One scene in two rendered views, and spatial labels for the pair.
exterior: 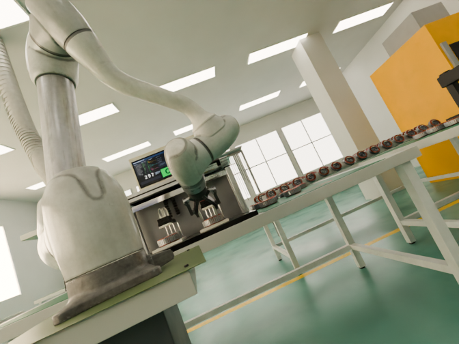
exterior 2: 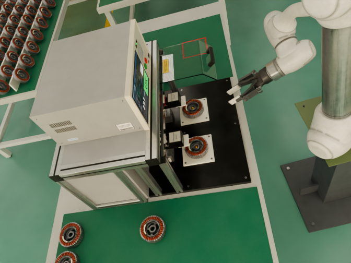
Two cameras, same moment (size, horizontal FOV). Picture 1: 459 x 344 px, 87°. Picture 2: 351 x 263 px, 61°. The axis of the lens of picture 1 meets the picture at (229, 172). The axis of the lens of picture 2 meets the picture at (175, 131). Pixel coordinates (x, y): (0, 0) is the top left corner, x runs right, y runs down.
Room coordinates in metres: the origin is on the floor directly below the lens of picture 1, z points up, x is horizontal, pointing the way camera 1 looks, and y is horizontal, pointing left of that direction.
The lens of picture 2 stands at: (0.97, 1.16, 2.01)
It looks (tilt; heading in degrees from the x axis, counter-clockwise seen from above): 52 degrees down; 294
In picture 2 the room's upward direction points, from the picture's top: 25 degrees counter-clockwise
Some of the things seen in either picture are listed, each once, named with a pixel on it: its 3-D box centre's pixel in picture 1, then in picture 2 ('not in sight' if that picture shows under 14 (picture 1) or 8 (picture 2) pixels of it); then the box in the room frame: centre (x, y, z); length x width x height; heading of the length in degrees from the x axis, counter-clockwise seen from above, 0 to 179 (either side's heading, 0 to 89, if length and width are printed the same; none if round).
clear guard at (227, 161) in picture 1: (211, 173); (179, 65); (1.28, 0.09, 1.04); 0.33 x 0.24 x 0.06; 6
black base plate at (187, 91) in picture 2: (194, 237); (193, 132); (1.26, 0.30, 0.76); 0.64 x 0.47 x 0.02; 96
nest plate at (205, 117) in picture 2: (214, 224); (194, 111); (1.26, 0.18, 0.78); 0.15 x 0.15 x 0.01; 6
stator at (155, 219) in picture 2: not in sight; (152, 229); (1.42, 0.80, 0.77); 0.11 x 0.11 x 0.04
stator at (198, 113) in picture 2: (212, 220); (192, 108); (1.26, 0.18, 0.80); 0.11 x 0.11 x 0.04
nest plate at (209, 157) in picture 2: (170, 244); (197, 150); (1.24, 0.42, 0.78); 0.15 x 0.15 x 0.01; 6
